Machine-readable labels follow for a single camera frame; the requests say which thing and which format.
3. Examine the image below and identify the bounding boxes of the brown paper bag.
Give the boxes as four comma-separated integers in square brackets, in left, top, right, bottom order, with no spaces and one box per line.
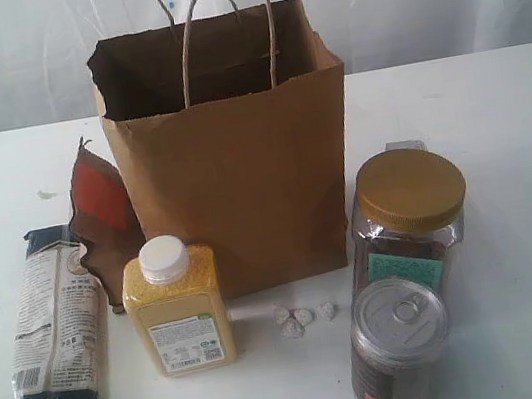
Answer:
[88,0,347,298]

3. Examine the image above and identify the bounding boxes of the clear jar gold lid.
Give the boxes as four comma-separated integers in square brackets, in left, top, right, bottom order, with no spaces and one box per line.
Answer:
[351,148,467,295]

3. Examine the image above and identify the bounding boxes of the clear can pull-tab lid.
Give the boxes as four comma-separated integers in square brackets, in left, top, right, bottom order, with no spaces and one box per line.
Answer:
[350,277,450,399]

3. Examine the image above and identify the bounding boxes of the white wrapped candy far left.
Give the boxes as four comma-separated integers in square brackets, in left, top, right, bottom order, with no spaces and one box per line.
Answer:
[273,306,291,325]

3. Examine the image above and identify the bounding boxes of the white wrapped candy middle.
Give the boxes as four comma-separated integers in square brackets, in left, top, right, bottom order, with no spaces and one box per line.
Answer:
[292,308,315,327]

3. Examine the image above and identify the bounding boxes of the white wrapped candy right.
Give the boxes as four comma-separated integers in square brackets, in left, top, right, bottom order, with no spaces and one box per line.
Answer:
[315,302,337,321]

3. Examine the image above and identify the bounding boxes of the yellow millet bottle white cap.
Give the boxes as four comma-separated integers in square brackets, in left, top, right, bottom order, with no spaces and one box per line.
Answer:
[122,235,237,377]

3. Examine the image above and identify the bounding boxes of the small blue white milk carton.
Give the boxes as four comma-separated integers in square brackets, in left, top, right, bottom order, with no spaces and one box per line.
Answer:
[385,140,427,151]

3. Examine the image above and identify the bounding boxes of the brown red snack pouch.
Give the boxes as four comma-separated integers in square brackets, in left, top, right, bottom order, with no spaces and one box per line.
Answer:
[69,138,145,314]

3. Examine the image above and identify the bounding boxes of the noodle packet dark blue ends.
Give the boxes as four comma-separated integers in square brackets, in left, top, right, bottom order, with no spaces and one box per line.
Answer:
[11,224,105,399]

